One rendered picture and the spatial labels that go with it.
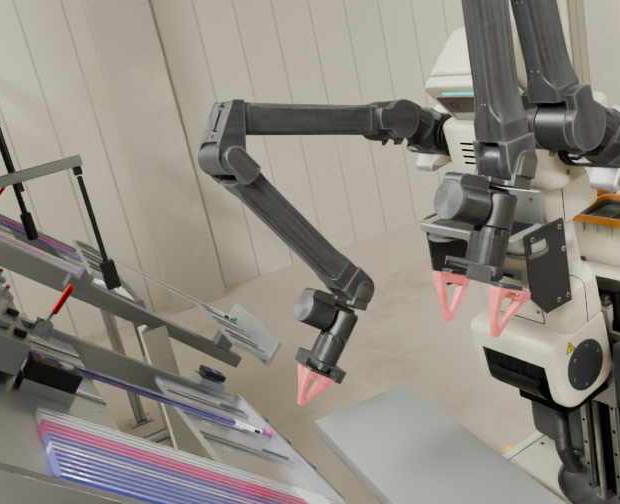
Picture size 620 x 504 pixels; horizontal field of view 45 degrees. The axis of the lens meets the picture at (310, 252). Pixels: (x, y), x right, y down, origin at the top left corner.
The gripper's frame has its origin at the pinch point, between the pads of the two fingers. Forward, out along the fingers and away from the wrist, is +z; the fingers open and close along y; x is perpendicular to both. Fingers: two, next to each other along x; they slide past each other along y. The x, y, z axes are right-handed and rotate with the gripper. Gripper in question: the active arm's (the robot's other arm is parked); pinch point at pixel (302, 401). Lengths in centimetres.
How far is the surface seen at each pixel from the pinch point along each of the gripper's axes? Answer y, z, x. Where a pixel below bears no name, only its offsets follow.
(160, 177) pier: -271, -30, 34
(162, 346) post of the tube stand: -46.7, 8.9, -12.9
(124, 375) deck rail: -18.5, 11.2, -28.9
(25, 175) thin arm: 9, -19, -66
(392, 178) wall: -278, -93, 171
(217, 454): 19.2, 8.6, -22.9
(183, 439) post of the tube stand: -47, 29, 3
